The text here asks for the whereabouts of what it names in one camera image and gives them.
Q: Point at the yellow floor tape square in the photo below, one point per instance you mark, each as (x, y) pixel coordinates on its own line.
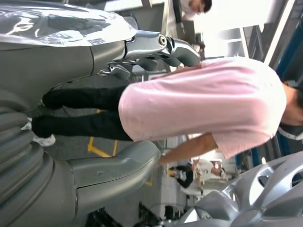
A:
(99, 152)

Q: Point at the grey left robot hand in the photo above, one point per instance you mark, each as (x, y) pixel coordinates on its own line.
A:
(59, 56)

